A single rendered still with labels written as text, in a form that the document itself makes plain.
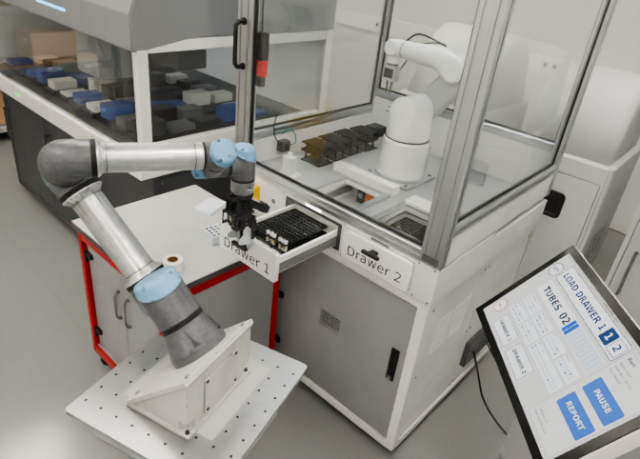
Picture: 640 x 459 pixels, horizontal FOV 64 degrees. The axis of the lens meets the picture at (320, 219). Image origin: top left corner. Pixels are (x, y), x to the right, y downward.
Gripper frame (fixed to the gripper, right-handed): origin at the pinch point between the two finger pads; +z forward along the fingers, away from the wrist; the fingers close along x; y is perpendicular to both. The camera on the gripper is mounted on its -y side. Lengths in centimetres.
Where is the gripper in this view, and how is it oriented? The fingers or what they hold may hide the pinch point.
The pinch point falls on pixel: (245, 243)
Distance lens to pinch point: 175.0
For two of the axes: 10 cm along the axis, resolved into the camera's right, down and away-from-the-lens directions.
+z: -1.1, 8.7, 4.7
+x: 7.3, 3.9, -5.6
